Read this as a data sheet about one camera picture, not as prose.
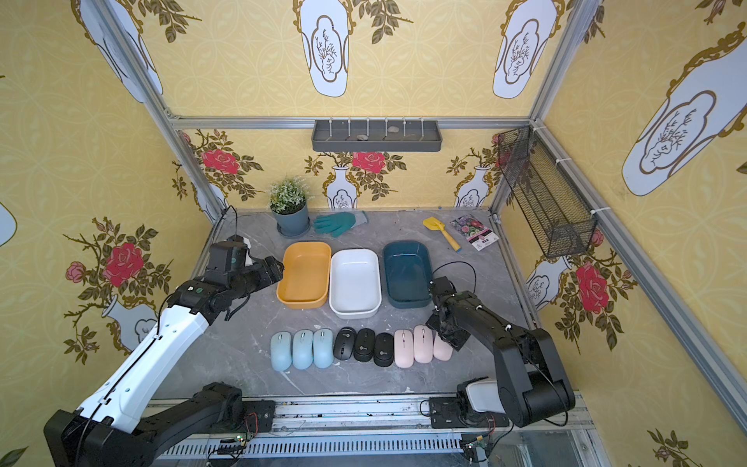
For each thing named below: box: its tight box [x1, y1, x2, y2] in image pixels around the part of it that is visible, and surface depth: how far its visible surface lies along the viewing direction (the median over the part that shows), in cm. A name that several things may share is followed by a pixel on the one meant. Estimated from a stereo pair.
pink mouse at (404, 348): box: [393, 328, 415, 369], surface depth 85 cm
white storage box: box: [328, 249, 383, 320], surface depth 100 cm
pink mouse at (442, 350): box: [432, 331, 454, 361], surface depth 85 cm
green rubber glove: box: [313, 210, 369, 238], surface depth 118 cm
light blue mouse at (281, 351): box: [270, 330, 293, 373], surface depth 85 cm
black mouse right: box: [373, 331, 394, 367], surface depth 85 cm
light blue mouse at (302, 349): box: [291, 328, 315, 371], surface depth 85 cm
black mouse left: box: [333, 325, 357, 361], surface depth 86 cm
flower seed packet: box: [450, 214, 500, 252], surface depth 116 cm
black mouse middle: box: [353, 327, 377, 362], surface depth 85 cm
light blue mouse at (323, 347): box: [312, 326, 335, 369], surface depth 85 cm
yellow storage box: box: [276, 241, 332, 310], surface depth 103 cm
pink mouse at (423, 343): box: [413, 323, 434, 364], surface depth 86 cm
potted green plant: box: [269, 175, 312, 239], surface depth 107 cm
